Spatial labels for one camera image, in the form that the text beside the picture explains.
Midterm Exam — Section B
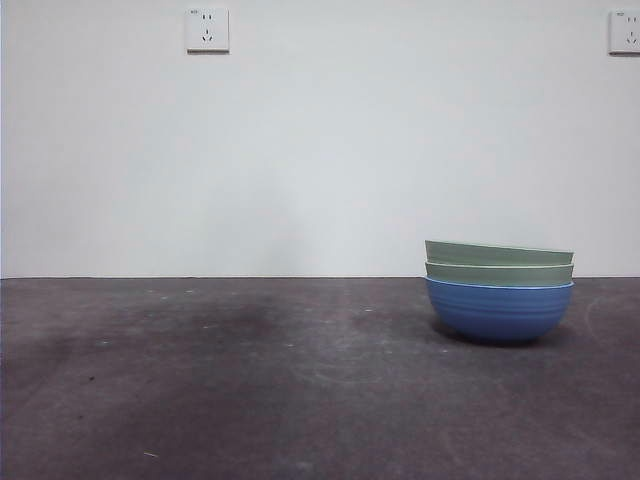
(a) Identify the pale green bowl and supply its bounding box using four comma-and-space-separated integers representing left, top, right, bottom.
424, 260, 575, 288
424, 239, 576, 267

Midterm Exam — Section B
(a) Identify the blue bowl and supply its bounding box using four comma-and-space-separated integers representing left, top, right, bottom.
424, 276, 575, 345

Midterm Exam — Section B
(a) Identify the white wall socket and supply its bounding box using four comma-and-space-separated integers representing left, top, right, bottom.
607, 10, 640, 57
186, 7, 231, 55

